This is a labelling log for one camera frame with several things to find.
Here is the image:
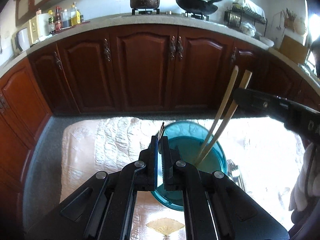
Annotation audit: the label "metal spoon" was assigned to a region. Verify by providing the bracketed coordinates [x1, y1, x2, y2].
[227, 159, 245, 191]

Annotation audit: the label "wooden chopstick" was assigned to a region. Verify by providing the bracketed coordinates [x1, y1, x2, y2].
[194, 66, 239, 166]
[195, 69, 253, 167]

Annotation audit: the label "black dish rack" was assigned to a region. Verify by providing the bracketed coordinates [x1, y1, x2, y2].
[224, 5, 268, 36]

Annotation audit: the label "quilted cream tablecloth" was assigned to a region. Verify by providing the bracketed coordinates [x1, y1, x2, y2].
[60, 117, 305, 230]

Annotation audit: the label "lower wooden cabinets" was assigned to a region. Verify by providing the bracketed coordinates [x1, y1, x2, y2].
[1, 24, 319, 216]

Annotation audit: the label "gas stove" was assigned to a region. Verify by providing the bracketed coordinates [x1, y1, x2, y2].
[131, 9, 209, 21]

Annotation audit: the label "teal white utensil holder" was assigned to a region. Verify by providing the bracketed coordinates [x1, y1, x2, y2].
[150, 120, 228, 212]

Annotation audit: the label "black wok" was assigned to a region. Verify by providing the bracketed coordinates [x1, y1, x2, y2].
[176, 0, 223, 15]

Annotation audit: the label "wooden cutting board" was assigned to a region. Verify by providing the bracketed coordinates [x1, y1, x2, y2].
[279, 35, 309, 64]

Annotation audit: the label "red sauce bottle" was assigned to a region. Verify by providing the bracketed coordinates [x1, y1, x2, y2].
[54, 6, 62, 32]

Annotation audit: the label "cream microwave oven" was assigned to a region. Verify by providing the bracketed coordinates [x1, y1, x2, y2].
[12, 13, 49, 55]

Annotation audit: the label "yellow oil bottle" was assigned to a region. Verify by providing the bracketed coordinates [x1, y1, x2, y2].
[71, 2, 81, 26]

